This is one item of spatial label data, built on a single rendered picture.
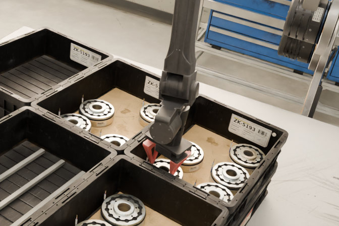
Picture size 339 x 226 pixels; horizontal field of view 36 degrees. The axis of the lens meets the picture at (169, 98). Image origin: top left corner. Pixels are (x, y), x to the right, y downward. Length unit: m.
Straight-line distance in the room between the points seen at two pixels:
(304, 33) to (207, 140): 0.46
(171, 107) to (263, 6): 2.13
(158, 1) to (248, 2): 1.30
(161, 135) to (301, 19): 0.71
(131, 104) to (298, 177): 0.58
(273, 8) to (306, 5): 1.56
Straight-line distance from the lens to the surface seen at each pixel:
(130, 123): 1.54
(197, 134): 1.55
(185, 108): 1.21
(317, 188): 1.72
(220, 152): 1.50
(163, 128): 1.14
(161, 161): 1.37
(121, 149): 1.27
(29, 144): 1.44
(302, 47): 2.18
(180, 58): 1.14
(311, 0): 1.67
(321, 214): 1.63
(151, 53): 3.84
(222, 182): 1.35
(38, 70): 1.77
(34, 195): 1.28
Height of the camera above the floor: 1.70
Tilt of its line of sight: 31 degrees down
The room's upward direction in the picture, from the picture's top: 11 degrees clockwise
